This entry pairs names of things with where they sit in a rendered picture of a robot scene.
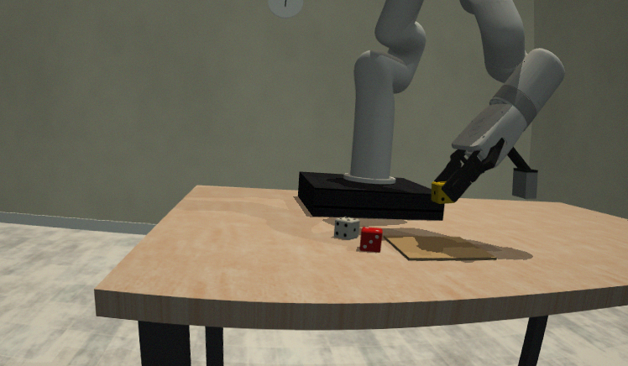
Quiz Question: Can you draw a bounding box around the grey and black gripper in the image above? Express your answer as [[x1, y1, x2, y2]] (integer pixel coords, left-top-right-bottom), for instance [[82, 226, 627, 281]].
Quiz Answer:
[[433, 97, 527, 202]]

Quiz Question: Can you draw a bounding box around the red die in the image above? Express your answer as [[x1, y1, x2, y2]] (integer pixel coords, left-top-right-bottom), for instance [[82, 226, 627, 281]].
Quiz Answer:
[[360, 227, 382, 253]]

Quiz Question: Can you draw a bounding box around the tan flat mat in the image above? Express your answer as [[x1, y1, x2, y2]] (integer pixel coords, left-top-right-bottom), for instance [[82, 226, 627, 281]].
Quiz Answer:
[[384, 235, 497, 261]]

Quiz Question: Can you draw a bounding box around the white die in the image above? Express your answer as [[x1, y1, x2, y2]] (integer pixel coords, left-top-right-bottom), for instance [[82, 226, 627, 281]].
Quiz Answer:
[[334, 217, 360, 240]]

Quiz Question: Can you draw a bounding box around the yellow die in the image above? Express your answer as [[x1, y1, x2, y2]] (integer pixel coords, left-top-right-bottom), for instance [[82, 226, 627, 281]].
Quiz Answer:
[[432, 181, 454, 204]]

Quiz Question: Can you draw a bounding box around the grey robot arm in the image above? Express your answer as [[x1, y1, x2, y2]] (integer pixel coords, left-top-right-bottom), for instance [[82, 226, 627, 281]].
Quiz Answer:
[[343, 0, 565, 199]]

